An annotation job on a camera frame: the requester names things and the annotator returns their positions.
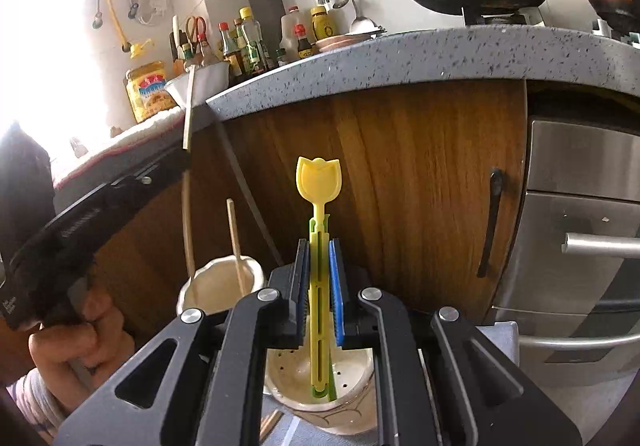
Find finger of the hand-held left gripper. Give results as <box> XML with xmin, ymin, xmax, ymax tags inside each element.
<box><xmin>102</xmin><ymin>146</ymin><xmax>194</xmax><ymax>217</ymax></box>

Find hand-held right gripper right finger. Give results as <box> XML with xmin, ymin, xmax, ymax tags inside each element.
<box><xmin>327</xmin><ymin>237</ymin><xmax>583</xmax><ymax>446</ymax></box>

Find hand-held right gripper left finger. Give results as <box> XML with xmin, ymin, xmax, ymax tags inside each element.
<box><xmin>54</xmin><ymin>238</ymin><xmax>311</xmax><ymax>446</ymax></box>

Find wooden chopstick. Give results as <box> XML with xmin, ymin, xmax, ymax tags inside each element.
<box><xmin>182</xmin><ymin>67</ymin><xmax>197</xmax><ymax>279</ymax></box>
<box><xmin>226</xmin><ymin>199</ymin><xmax>247</xmax><ymax>298</ymax></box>
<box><xmin>259</xmin><ymin>408</ymin><xmax>284</xmax><ymax>438</ymax></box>

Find cream ceramic utensil holder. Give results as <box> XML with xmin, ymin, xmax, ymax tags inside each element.
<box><xmin>176</xmin><ymin>255</ymin><xmax>377</xmax><ymax>437</ymax></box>

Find green plastic spoon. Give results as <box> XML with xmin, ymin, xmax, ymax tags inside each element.
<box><xmin>307</xmin><ymin>215</ymin><xmax>340</xmax><ymax>402</ymax></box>

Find yellow tulip plastic spoon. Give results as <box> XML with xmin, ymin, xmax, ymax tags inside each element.
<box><xmin>296</xmin><ymin>156</ymin><xmax>342</xmax><ymax>389</ymax></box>

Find person's left hand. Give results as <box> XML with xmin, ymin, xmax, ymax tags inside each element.
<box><xmin>27</xmin><ymin>276</ymin><xmax>137</xmax><ymax>424</ymax></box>

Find white towel pink edge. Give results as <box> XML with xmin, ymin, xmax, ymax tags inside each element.
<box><xmin>52</xmin><ymin>106</ymin><xmax>192</xmax><ymax>193</ymax></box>

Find wooden cabinet door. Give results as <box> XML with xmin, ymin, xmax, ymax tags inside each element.
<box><xmin>217</xmin><ymin>80</ymin><xmax>529</xmax><ymax>329</ymax></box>
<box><xmin>75</xmin><ymin>118</ymin><xmax>283</xmax><ymax>344</ymax></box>

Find large yellow jar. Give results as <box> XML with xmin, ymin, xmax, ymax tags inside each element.
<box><xmin>124</xmin><ymin>62</ymin><xmax>179</xmax><ymax>123</ymax></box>

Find red-capped sauce bottle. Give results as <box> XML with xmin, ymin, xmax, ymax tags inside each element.
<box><xmin>217</xmin><ymin>22</ymin><xmax>244</xmax><ymax>77</ymax></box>

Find grey striped cloth mat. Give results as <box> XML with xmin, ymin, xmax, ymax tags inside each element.
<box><xmin>257</xmin><ymin>320</ymin><xmax>522</xmax><ymax>446</ymax></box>

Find yellow-capped oil bottle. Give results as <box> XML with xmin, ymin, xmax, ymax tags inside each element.
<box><xmin>237</xmin><ymin>7</ymin><xmax>264</xmax><ymax>72</ymax></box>

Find small dark red-capped bottle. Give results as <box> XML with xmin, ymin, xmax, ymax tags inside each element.
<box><xmin>292</xmin><ymin>24</ymin><xmax>314</xmax><ymax>59</ymax></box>

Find white plastic jug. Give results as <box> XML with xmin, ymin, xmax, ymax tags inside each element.
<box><xmin>279</xmin><ymin>6</ymin><xmax>314</xmax><ymax>62</ymax></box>

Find yellow seasoning bottle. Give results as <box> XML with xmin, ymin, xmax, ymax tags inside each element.
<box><xmin>310</xmin><ymin>6</ymin><xmax>332</xmax><ymax>44</ymax></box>

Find pink plate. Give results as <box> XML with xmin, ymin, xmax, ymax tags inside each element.
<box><xmin>315</xmin><ymin>32</ymin><xmax>372</xmax><ymax>52</ymax></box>

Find stainless steel oven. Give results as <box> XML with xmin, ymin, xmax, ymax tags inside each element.
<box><xmin>492</xmin><ymin>117</ymin><xmax>640</xmax><ymax>388</ymax></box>

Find steel serving spoon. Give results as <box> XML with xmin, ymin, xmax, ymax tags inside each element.
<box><xmin>345</xmin><ymin>0</ymin><xmax>387</xmax><ymax>36</ymax></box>

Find gas stove burner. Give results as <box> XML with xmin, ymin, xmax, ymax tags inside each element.
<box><xmin>462</xmin><ymin>4</ymin><xmax>545</xmax><ymax>27</ymax></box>

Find red-handled scissors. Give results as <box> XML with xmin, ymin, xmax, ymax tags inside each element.
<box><xmin>185</xmin><ymin>16</ymin><xmax>207</xmax><ymax>47</ymax></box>

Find black cabinet handle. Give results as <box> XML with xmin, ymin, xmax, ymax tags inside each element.
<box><xmin>477</xmin><ymin>169</ymin><xmax>504</xmax><ymax>279</ymax></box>

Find yellow gas hose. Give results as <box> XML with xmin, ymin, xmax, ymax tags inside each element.
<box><xmin>101</xmin><ymin>0</ymin><xmax>132</xmax><ymax>51</ymax></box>

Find steel oven handle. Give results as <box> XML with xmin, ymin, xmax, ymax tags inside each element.
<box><xmin>564</xmin><ymin>231</ymin><xmax>640</xmax><ymax>257</ymax></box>

